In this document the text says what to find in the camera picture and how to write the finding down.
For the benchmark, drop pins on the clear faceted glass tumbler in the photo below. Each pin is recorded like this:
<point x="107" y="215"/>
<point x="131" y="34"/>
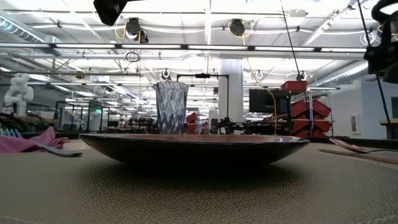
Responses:
<point x="171" y="109"/>

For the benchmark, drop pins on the iridescent blue fork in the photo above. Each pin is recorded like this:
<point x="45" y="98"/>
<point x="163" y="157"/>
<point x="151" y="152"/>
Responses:
<point x="62" y="152"/>

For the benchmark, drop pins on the purple cloth napkin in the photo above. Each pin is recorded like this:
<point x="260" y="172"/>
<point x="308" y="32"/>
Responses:
<point x="18" y="144"/>

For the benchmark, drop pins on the dark round plate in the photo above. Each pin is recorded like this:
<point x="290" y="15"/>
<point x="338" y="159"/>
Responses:
<point x="192" y="152"/>

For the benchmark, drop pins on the round beige woven placemat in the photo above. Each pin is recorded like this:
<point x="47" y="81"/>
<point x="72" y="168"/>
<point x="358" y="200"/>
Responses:
<point x="199" y="196"/>

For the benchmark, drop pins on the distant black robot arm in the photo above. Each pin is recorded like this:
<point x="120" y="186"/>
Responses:
<point x="228" y="124"/>

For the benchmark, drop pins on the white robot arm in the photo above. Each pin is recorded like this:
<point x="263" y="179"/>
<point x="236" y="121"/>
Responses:
<point x="18" y="93"/>

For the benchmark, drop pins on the wooden bench top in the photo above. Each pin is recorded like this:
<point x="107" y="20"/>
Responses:
<point x="388" y="122"/>

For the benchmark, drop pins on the red bin rack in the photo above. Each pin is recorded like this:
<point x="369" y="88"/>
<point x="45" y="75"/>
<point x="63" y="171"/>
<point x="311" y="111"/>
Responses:
<point x="320" y="109"/>

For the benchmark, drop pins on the single red bin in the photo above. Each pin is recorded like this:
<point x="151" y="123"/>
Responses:
<point x="293" y="86"/>

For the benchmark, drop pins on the black monitor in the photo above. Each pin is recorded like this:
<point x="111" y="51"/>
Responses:
<point x="267" y="101"/>

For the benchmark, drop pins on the small red bin stack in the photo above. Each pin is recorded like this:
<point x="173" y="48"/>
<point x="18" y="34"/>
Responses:
<point x="192" y="119"/>

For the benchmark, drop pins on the white square pillar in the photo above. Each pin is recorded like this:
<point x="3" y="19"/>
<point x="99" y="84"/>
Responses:
<point x="231" y="93"/>

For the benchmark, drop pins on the grey ventilation duct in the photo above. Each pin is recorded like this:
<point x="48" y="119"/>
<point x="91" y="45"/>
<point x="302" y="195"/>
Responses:
<point x="18" y="31"/>

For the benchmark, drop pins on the black camera stand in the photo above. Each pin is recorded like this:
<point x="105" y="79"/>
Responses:
<point x="202" y="75"/>

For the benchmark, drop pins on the black workcell frame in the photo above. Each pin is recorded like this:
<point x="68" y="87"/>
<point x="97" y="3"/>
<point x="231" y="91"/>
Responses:
<point x="57" y="118"/>

